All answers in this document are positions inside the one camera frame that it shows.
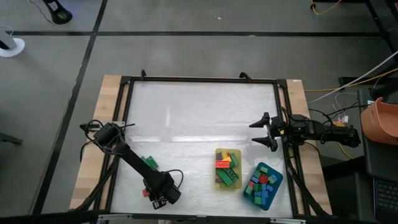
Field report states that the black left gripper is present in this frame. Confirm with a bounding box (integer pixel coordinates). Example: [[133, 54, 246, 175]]
[[142, 170, 183, 210]]

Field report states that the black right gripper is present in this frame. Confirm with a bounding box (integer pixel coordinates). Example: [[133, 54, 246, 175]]
[[248, 112, 289, 153]]

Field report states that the blue plastic bin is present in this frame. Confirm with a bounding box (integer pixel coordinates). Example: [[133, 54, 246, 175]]
[[242, 161, 284, 212]]

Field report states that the yellow plastic bin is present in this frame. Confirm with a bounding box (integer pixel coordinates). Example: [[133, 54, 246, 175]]
[[213, 148, 243, 190]]

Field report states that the silver aluminium bar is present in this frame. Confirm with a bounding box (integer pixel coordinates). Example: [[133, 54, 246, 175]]
[[98, 216, 307, 224]]

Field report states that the black clamp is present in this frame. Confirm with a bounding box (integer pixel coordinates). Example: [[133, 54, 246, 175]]
[[79, 123, 102, 132]]

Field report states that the dark desk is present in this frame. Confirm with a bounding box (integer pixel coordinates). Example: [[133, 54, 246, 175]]
[[322, 133, 398, 224]]

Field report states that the orange pot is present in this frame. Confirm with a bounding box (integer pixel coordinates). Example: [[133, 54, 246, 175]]
[[360, 96, 398, 146]]

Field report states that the black laptop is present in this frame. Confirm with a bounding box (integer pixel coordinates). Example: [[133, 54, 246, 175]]
[[373, 177, 398, 223]]

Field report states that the black furniture leg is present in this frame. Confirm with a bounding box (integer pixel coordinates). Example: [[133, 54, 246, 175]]
[[0, 132, 23, 146]]

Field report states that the black table leg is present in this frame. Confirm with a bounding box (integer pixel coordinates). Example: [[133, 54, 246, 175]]
[[365, 0, 398, 50]]

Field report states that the white round stand base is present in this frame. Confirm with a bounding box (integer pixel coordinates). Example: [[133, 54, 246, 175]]
[[0, 24, 25, 58]]

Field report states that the black stand base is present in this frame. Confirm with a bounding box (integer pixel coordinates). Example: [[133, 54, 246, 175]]
[[42, 0, 73, 25]]

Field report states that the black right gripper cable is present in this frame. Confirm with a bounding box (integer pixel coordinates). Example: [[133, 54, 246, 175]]
[[280, 106, 292, 125]]

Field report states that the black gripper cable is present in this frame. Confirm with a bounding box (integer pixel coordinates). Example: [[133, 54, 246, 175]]
[[280, 106, 292, 125], [166, 169, 185, 189]]

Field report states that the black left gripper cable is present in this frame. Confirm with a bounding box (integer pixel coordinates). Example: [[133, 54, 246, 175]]
[[166, 169, 185, 189]]

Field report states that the yellow cable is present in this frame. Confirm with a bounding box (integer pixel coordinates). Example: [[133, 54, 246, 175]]
[[310, 0, 342, 16], [338, 143, 354, 160]]

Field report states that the orange cable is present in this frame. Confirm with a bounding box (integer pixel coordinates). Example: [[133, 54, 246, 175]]
[[303, 67, 398, 93]]

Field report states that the white cable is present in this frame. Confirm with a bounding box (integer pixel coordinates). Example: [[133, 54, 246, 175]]
[[307, 49, 398, 105]]

